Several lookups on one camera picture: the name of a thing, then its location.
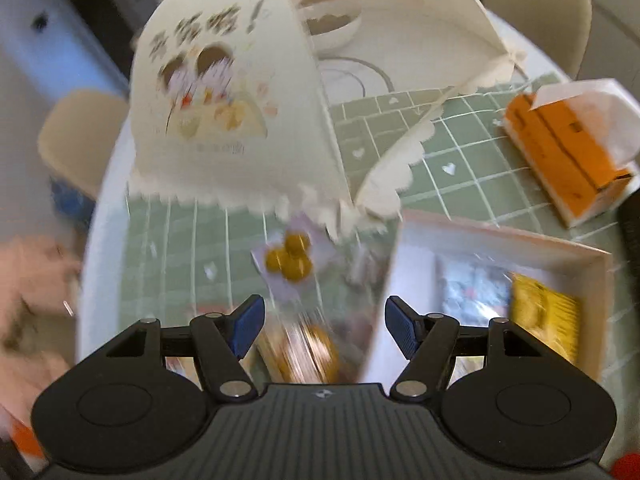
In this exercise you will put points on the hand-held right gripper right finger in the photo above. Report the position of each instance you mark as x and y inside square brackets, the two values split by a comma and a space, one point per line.
[400, 322]

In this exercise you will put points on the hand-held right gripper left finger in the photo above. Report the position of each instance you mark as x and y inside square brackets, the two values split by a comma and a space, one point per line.
[247, 325]

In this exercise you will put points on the brown pastry snack packet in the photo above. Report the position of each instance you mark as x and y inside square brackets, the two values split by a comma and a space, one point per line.
[310, 355]

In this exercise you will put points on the clear packet of yellow balls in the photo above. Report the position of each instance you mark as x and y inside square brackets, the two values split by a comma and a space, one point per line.
[289, 262]

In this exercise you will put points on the pink cardboard box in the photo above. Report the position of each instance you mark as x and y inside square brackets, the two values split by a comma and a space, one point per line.
[500, 245]

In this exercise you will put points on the blue and white snack packet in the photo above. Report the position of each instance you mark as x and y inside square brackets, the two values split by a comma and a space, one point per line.
[472, 290]

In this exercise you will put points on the green checked tablecloth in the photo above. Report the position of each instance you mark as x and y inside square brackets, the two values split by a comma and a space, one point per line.
[450, 200]

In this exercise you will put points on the yellow snack packet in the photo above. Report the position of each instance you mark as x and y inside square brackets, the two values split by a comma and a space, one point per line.
[545, 317]

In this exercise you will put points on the cream mesh food cover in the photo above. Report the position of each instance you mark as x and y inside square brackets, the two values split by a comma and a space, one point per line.
[225, 160]

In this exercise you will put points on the blue patterned object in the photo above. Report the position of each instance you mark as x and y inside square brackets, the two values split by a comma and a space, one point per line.
[70, 202]

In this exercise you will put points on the person's pink clothing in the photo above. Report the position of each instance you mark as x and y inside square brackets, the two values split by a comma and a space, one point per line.
[30, 310]

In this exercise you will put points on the orange tissue box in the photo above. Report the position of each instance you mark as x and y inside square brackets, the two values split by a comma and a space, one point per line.
[560, 160]

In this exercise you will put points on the orange object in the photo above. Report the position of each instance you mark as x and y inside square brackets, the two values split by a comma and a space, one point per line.
[27, 440]

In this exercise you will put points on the white plate with grey rim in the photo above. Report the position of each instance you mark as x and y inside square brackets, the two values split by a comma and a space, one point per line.
[352, 77]

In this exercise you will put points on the beige chair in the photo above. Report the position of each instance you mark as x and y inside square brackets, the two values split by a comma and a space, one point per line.
[540, 5]
[82, 135]

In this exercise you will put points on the red object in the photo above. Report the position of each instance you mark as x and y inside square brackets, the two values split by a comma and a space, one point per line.
[627, 467]

